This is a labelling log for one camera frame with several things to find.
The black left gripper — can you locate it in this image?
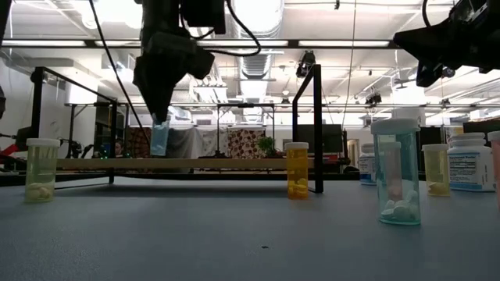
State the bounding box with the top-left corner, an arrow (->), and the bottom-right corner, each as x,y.
132,31 -> 215,123

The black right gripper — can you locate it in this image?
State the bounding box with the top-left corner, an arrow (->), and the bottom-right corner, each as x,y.
393,11 -> 500,87

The light blue pill vial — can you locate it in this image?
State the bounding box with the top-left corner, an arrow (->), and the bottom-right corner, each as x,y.
150,113 -> 171,158

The teal pill vial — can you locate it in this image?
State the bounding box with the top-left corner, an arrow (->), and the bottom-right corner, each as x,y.
370,118 -> 422,226

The yellow pill vial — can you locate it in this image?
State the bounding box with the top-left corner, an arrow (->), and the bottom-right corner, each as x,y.
421,143 -> 451,197

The white melatonin bottle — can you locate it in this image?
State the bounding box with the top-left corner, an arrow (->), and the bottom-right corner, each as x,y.
358,142 -> 377,186

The white bottle blue label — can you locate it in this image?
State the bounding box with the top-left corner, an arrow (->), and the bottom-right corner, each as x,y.
446,132 -> 496,193

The pale green-yellow pill vial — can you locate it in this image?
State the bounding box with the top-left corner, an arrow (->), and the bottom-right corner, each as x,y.
25,137 -> 62,204

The pink pill vial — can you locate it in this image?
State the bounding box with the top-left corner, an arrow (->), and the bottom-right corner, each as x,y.
487,130 -> 500,212

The amber pill vial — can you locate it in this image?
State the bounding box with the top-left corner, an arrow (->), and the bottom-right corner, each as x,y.
284,141 -> 310,201

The dark brown patterned cloth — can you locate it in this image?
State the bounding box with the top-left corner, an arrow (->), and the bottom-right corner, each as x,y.
127,126 -> 152,159

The grey cloth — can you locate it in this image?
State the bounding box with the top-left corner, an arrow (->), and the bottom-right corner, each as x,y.
167,128 -> 229,159

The black shelving unit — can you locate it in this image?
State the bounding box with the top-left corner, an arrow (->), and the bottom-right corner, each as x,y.
93,103 -> 130,159

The person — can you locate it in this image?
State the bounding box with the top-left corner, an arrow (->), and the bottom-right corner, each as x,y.
112,138 -> 126,159

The white pillar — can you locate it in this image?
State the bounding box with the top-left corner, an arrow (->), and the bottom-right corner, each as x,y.
391,84 -> 427,126

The large black panel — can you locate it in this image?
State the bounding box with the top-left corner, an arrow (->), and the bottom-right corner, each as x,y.
416,126 -> 445,173
462,119 -> 500,136

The white brown patterned cloth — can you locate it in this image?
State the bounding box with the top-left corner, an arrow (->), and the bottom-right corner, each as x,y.
227,128 -> 266,159

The small green background plant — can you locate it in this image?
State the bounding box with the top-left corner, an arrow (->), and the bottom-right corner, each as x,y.
257,136 -> 277,157

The black monitor screen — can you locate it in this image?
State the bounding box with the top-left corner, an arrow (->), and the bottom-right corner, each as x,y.
296,123 -> 345,155

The blue table mat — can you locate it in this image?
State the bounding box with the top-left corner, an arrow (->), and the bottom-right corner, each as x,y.
0,177 -> 500,281

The red bar object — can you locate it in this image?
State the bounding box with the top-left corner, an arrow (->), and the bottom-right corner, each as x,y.
0,142 -> 20,165

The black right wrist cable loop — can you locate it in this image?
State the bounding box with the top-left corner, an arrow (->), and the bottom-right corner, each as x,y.
420,0 -> 433,28

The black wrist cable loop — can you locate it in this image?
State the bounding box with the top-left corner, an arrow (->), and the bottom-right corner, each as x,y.
420,0 -> 433,28
177,0 -> 263,59

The long black left arm cable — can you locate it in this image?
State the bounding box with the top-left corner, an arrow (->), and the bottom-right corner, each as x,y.
87,0 -> 153,148

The wooden shelf black metal frame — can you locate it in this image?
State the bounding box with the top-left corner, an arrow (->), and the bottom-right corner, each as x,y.
30,64 -> 325,194

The black table frame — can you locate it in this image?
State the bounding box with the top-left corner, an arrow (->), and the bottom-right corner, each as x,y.
0,168 -> 500,187

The black background frame stand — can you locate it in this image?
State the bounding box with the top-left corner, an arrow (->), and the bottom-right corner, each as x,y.
216,102 -> 276,159

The silver ceiling duct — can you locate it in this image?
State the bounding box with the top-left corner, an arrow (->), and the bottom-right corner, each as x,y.
228,0 -> 286,81

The black left wrist cable loop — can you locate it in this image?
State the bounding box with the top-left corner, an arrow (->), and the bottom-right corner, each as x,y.
177,0 -> 263,59

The black horizontal frame beam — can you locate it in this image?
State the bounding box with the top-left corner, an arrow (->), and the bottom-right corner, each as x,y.
0,37 -> 403,51

